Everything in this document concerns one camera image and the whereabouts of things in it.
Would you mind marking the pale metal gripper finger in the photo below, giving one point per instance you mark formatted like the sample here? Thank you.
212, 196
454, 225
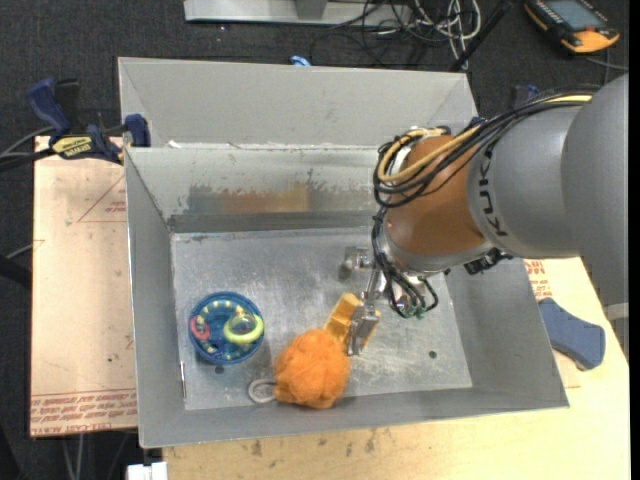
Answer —
361, 332
357, 259

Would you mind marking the orange bath pouf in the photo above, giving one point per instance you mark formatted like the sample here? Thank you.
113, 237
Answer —
312, 368

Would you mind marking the grey metal bin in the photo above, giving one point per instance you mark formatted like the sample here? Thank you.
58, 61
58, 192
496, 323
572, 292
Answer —
280, 268

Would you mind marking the clear blue ball with rings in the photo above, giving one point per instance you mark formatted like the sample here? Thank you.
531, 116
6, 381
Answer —
226, 328

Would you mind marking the black cylinder on white bracket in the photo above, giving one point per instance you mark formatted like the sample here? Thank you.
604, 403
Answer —
481, 263

